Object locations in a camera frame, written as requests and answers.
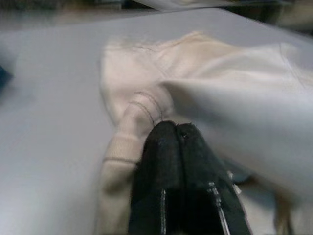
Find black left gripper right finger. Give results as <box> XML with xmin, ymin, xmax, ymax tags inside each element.
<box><xmin>176</xmin><ymin>123</ymin><xmax>252</xmax><ymax>235</ymax></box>

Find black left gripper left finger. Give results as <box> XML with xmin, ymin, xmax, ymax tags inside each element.
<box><xmin>128</xmin><ymin>120</ymin><xmax>183</xmax><ymax>235</ymax></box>

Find cream white trousers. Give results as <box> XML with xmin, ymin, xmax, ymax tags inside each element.
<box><xmin>99</xmin><ymin>30</ymin><xmax>313</xmax><ymax>235</ymax></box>

